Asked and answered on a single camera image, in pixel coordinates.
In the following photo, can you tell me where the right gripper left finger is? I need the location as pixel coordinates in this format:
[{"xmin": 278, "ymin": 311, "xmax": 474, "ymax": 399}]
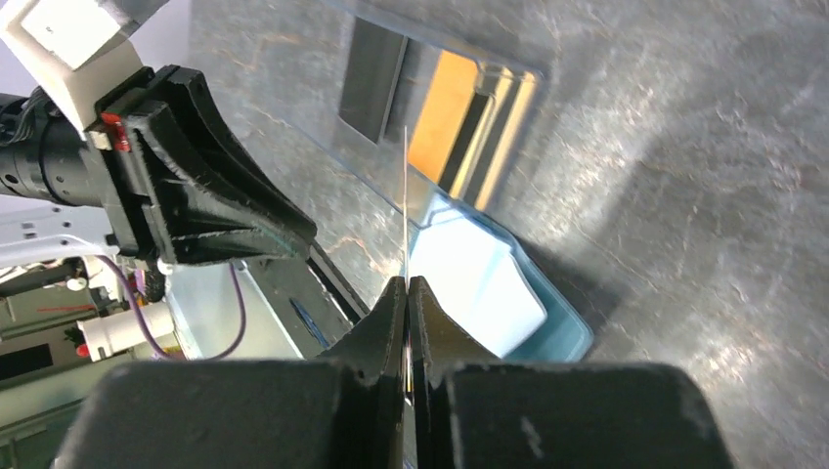
[{"xmin": 318, "ymin": 277, "xmax": 407, "ymax": 389}]

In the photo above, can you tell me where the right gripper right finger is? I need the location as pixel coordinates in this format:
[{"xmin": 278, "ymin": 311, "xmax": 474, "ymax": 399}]
[{"xmin": 408, "ymin": 277, "xmax": 498, "ymax": 389}]

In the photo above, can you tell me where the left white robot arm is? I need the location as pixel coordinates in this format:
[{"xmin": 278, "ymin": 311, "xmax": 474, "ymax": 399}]
[{"xmin": 1, "ymin": 65, "xmax": 317, "ymax": 265}]

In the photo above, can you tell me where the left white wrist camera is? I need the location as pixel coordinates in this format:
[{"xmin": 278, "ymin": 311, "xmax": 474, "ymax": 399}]
[{"xmin": 1, "ymin": 0, "xmax": 143, "ymax": 135}]

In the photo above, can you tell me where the gold card stack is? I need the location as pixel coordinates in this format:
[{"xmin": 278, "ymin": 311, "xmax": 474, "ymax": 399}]
[{"xmin": 406, "ymin": 51, "xmax": 541, "ymax": 211}]

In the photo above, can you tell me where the blue leather card holder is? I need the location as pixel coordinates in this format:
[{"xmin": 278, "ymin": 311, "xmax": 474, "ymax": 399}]
[{"xmin": 407, "ymin": 192, "xmax": 593, "ymax": 362}]

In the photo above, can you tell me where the clear card box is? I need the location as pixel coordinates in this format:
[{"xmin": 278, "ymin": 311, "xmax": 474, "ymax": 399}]
[{"xmin": 190, "ymin": 1, "xmax": 536, "ymax": 304}]

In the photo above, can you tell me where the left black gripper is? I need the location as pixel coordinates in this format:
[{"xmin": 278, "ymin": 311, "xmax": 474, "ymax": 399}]
[{"xmin": 84, "ymin": 65, "xmax": 317, "ymax": 265}]

